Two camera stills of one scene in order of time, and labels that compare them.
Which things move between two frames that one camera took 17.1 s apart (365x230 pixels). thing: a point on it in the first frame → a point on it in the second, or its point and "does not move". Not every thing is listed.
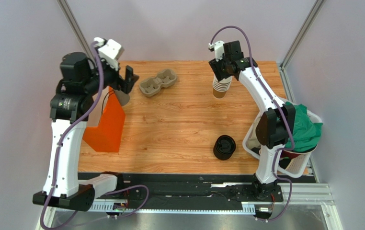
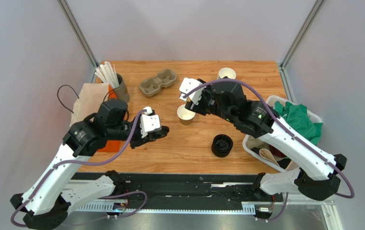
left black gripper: [126, 85] → [140, 141]
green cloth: [306, 133] does not move
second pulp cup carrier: [151, 86] does not move
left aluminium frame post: [77, 30] does not move
